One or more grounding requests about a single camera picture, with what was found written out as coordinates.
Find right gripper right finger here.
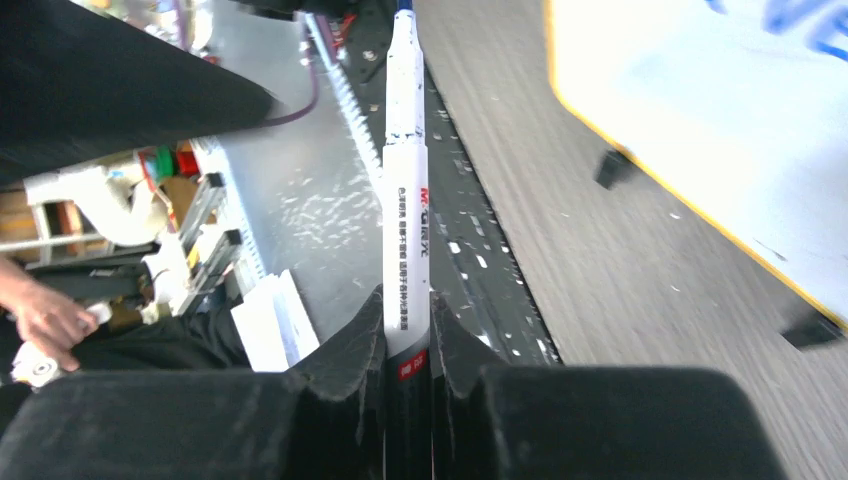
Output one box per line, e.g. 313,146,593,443
432,295,786,479

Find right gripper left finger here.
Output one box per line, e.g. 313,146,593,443
1,290,385,479

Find blue capped whiteboard marker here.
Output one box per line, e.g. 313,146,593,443
382,1,433,479

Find yellow framed whiteboard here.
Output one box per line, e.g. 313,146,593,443
545,1,847,348

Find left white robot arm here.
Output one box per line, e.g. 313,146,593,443
1,1,275,184

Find person bare hand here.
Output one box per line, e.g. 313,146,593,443
1,257,99,371

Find white paper booklet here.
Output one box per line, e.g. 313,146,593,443
231,270,320,373

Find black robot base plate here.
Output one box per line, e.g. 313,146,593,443
337,0,563,367

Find white slotted cable duct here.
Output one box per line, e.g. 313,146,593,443
302,13,383,195

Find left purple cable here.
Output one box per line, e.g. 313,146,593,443
173,0,321,128

